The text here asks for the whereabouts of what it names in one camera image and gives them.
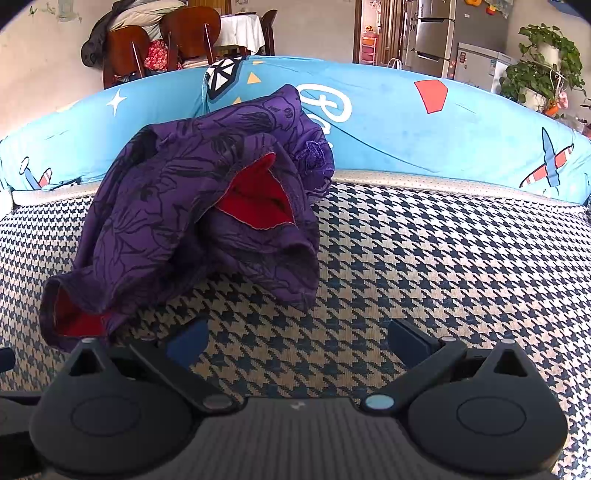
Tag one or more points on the dark wooden chair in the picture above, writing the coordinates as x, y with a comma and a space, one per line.
268, 27

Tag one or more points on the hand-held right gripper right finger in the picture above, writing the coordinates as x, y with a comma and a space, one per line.
408, 344

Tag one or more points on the leafy potted plant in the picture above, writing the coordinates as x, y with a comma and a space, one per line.
549, 46

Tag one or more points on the light padded coat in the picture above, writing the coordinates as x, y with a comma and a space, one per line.
147, 14

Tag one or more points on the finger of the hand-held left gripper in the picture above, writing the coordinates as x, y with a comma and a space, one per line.
4, 359

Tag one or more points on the red floral cloth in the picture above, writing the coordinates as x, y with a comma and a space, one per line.
159, 55

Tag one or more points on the silver refrigerator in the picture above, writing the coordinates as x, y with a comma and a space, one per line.
431, 37

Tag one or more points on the houndstooth sofa seat cover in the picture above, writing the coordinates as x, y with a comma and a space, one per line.
415, 277

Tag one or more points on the brown wooden door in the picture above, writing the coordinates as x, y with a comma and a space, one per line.
207, 4

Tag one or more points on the pink storage rack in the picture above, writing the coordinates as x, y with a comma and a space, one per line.
369, 48

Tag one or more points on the purple floral garment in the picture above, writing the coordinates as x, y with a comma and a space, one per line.
161, 207

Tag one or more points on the brown wooden chair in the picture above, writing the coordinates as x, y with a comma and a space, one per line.
189, 32
124, 50

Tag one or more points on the blue printed sofa backrest cover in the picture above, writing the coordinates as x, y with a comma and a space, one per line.
392, 129

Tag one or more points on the white-clothed dining table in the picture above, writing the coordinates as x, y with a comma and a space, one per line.
240, 30

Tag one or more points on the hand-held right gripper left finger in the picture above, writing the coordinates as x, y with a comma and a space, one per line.
187, 344

